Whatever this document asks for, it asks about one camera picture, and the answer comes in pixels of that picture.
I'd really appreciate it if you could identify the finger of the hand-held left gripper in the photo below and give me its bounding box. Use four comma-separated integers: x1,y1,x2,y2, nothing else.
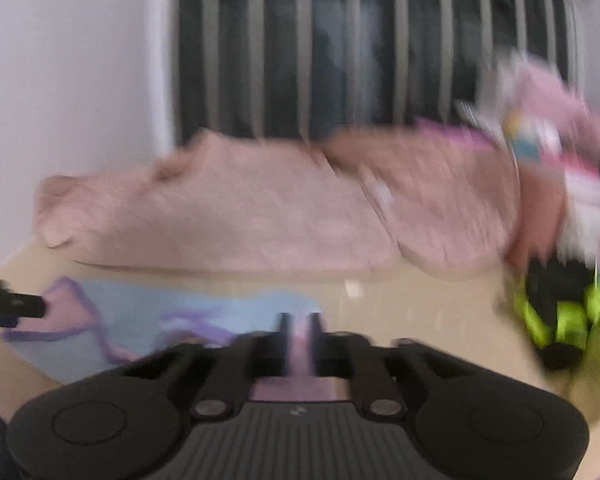
0,279,47,328

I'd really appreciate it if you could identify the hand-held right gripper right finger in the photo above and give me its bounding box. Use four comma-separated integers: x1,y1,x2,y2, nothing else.
307,312,486,420

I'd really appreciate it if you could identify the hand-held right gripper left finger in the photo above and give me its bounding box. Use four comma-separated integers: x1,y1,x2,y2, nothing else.
105,312,292,420

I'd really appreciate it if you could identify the lilac mesh garment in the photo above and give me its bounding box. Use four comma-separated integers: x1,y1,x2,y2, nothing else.
2,275,353,403

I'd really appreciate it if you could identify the pink quilted jacket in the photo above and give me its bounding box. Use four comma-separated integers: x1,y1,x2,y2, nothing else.
32,127,571,282

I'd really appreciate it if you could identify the black neon yellow bag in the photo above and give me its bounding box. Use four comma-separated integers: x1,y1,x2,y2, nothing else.
510,252,600,373

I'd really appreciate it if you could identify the pale pink storage box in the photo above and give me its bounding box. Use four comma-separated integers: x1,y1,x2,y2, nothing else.
507,167,583,273

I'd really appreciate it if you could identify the window with metal bars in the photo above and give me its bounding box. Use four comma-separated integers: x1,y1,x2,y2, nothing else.
172,0,587,142

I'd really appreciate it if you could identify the pink pillow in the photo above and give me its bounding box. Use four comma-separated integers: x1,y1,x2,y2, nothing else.
512,62,600,133

